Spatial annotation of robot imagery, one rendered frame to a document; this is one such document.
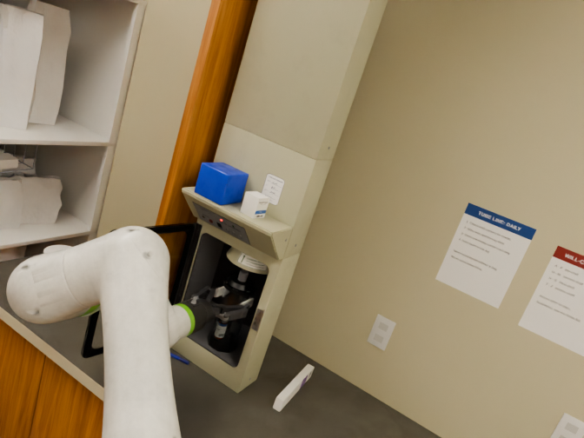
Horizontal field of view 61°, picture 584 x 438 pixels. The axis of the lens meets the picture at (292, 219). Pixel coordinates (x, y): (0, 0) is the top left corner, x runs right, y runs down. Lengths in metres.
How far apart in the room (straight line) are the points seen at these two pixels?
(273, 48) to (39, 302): 0.89
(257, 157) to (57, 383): 0.93
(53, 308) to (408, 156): 1.19
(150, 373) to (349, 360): 1.24
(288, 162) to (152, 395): 0.82
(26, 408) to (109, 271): 1.14
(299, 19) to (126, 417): 1.05
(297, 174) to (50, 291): 0.73
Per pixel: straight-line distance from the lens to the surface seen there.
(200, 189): 1.43
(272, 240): 1.32
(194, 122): 1.49
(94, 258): 0.89
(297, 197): 1.38
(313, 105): 1.36
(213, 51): 1.47
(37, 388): 1.87
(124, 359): 0.79
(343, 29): 1.36
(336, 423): 1.70
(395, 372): 1.88
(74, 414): 1.76
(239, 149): 1.48
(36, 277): 0.94
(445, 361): 1.81
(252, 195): 1.36
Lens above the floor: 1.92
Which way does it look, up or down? 16 degrees down
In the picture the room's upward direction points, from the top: 18 degrees clockwise
